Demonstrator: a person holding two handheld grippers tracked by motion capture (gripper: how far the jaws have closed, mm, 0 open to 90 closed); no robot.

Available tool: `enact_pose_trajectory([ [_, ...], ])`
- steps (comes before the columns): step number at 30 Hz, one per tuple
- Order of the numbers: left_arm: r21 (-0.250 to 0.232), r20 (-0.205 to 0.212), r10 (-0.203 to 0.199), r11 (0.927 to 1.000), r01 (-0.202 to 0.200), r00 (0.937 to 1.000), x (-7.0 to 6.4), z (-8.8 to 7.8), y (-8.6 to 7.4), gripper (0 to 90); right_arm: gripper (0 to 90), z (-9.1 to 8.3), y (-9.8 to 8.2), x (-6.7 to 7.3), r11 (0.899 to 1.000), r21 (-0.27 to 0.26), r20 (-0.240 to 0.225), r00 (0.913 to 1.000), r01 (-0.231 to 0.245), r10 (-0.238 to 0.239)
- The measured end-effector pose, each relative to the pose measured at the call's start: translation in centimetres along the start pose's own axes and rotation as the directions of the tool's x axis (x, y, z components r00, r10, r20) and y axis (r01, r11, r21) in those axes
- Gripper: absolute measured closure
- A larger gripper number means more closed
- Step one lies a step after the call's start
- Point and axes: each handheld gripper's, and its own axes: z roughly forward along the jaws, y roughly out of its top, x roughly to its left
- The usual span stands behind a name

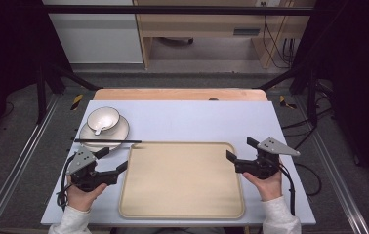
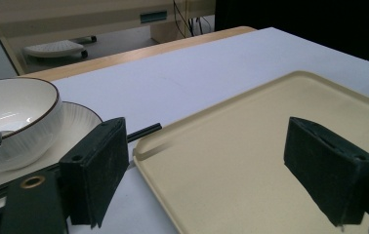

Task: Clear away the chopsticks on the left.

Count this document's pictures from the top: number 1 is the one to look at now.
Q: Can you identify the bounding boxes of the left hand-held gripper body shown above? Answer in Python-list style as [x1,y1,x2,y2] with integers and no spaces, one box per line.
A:
[66,145,119,193]

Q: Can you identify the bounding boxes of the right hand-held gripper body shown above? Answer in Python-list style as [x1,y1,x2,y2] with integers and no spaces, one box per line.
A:
[234,136,302,180]

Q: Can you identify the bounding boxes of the person's right hand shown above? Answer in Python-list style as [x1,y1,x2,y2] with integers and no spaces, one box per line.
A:
[242,169,284,203]

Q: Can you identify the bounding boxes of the person's left hand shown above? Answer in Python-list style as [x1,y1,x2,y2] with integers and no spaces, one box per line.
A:
[65,175,108,213]

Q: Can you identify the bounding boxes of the black chopsticks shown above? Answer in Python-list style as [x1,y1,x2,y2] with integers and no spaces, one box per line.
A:
[73,138,143,144]

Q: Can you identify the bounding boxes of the white ceramic spoon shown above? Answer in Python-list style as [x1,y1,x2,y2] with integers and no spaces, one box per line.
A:
[94,117,112,137]

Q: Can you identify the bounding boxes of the white plate dark rim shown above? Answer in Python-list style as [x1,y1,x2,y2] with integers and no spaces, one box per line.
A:
[78,115,131,153]

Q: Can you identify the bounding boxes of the white bowl dark rim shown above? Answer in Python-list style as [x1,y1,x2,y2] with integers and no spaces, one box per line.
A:
[86,106,121,133]

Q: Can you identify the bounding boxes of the yellow black tape marker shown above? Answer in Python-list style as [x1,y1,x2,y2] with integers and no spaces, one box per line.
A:
[278,95,298,110]
[70,94,85,111]

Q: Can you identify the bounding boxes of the beige tray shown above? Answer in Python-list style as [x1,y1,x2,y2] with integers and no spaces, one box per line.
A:
[118,141,246,219]

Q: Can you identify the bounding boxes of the black metal stand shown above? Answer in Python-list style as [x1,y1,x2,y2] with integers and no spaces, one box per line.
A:
[259,64,320,128]
[35,61,103,125]

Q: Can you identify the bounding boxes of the white cabinet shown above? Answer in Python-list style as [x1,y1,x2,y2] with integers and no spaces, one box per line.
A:
[42,0,144,64]

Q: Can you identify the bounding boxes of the black curtain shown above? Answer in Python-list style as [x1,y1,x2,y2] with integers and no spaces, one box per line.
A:
[291,0,369,199]
[0,0,73,154]

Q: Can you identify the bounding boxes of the wooden desk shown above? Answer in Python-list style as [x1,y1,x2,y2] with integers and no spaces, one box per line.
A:
[133,0,317,70]

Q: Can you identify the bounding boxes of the black chair base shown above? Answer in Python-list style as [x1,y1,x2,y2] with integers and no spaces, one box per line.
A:
[157,36,194,46]

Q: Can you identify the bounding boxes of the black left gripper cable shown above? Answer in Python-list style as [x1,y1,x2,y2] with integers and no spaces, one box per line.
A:
[56,154,77,212]

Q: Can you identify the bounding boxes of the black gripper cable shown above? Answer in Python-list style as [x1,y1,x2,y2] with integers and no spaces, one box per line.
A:
[56,154,77,212]
[278,162,297,217]

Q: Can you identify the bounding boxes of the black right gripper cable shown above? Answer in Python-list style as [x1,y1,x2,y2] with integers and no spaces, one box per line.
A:
[278,162,297,217]

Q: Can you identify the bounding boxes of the black floor cables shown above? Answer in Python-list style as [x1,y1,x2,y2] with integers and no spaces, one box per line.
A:
[282,81,334,198]

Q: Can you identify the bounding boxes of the aluminium floor rail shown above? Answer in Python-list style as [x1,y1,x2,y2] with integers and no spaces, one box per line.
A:
[0,94,61,234]
[294,94,369,234]

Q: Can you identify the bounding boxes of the black hanging cables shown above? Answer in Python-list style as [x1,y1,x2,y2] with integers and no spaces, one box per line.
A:
[261,1,297,70]

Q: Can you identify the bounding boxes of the black metal frame bar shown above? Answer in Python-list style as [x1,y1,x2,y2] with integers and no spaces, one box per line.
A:
[42,4,315,16]

